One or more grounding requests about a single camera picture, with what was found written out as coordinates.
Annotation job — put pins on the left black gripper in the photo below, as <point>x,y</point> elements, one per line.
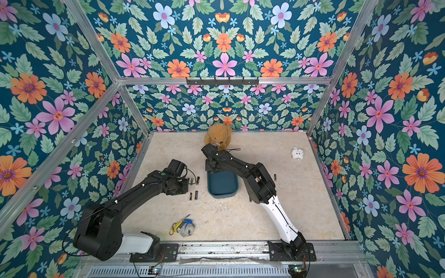
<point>185,189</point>

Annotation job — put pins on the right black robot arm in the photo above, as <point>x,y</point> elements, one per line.
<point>261,190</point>

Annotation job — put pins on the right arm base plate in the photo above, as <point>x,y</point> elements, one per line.
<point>281,251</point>

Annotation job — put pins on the teal plastic storage tray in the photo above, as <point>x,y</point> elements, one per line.
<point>222,184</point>

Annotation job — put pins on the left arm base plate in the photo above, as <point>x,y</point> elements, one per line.
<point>159,252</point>

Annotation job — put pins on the brown teddy bear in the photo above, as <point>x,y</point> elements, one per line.
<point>219,135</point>

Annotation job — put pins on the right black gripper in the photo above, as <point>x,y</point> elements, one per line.
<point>208,151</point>

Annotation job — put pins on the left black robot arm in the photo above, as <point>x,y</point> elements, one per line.
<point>99,232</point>

